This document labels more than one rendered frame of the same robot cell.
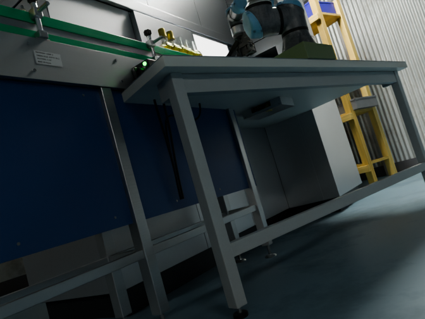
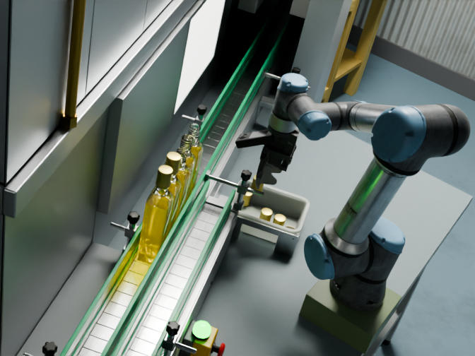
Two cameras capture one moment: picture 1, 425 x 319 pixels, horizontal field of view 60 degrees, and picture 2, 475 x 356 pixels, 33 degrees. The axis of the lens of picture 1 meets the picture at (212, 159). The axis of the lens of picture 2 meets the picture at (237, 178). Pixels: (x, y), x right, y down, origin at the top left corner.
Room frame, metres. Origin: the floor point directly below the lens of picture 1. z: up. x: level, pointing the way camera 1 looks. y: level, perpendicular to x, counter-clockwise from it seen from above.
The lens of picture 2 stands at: (0.27, 0.56, 2.30)
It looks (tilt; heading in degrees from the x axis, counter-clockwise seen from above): 37 degrees down; 334
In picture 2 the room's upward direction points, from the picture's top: 14 degrees clockwise
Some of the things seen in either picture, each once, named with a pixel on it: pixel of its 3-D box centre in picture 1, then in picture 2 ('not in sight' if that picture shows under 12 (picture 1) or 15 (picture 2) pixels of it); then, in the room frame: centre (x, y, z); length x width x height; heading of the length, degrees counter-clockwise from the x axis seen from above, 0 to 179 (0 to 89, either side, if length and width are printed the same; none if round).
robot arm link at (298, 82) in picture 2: (234, 18); (290, 96); (1.91, -0.32, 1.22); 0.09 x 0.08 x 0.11; 9
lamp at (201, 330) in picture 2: not in sight; (201, 329); (1.47, -0.02, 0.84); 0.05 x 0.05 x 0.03
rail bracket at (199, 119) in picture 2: not in sight; (192, 123); (2.18, -0.17, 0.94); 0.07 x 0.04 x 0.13; 57
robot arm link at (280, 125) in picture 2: (238, 31); (283, 119); (1.92, -0.32, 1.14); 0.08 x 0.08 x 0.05
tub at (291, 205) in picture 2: not in sight; (266, 215); (1.91, -0.35, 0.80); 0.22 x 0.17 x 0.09; 57
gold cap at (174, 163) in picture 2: (170, 36); (172, 163); (1.74, 0.03, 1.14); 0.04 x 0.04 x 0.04
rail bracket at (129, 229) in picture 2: not in sight; (123, 232); (1.72, 0.13, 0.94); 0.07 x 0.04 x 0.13; 57
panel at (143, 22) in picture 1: (194, 57); (172, 73); (2.13, -0.06, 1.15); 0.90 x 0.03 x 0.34; 147
